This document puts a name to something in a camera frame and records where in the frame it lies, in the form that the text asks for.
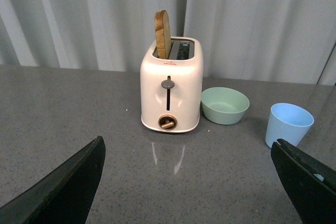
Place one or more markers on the light blue cup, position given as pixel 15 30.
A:
pixel 288 122

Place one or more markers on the mint green bowl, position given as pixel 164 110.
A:
pixel 224 106

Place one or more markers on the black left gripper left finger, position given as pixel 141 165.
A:
pixel 63 196

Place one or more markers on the toast bread slice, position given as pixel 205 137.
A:
pixel 163 34

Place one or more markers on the white toaster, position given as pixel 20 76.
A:
pixel 171 88

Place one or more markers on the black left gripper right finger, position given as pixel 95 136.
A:
pixel 309 183

